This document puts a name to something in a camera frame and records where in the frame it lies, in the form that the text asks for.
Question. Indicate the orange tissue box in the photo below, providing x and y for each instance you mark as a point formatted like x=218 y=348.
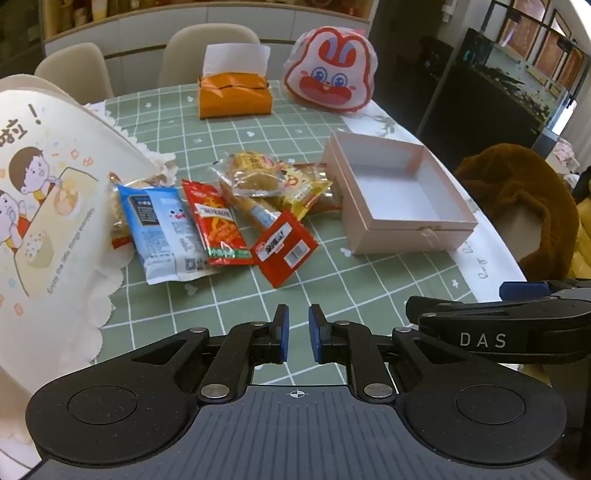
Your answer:
x=231 y=99

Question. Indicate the white tissue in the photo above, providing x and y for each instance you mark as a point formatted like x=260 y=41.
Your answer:
x=235 y=57

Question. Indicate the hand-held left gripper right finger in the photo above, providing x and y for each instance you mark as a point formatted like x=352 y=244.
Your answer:
x=316 y=337

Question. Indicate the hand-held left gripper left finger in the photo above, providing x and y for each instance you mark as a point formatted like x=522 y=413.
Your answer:
x=284 y=333

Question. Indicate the beige chair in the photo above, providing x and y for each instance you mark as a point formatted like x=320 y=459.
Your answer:
x=78 y=69
x=184 y=55
x=27 y=83

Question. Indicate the long tan stick packet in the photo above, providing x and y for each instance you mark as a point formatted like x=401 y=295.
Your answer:
x=258 y=212

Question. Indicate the rabbit shaped snack bag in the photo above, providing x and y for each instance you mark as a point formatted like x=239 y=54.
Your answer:
x=330 y=69

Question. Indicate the clear bread packet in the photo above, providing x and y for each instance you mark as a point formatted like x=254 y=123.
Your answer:
x=254 y=177

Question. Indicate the black glass aquarium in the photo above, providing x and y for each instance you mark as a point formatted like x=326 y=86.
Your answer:
x=508 y=78

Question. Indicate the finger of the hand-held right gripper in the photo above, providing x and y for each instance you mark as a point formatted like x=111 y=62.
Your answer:
x=443 y=304
x=524 y=290

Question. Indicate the green checked tablecloth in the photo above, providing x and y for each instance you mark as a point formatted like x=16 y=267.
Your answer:
x=369 y=286

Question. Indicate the square red snack packet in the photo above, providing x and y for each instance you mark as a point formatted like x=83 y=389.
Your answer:
x=284 y=249

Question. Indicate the yellow cloth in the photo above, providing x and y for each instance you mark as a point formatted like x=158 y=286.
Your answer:
x=584 y=230

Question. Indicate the long red snack packet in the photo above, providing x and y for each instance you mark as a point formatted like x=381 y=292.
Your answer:
x=214 y=221

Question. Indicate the yellow cake packet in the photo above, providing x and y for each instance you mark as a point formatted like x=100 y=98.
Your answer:
x=307 y=194

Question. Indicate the wooden window frame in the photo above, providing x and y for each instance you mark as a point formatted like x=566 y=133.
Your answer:
x=545 y=41

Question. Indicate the white cartoon printed bag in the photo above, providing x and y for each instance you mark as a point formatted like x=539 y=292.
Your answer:
x=55 y=207

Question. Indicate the pink gift box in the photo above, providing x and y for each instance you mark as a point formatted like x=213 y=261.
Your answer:
x=392 y=180

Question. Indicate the blue white snack packet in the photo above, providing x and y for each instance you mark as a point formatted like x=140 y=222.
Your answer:
x=161 y=230

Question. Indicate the white chair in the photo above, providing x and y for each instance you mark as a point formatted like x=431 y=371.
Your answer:
x=521 y=230

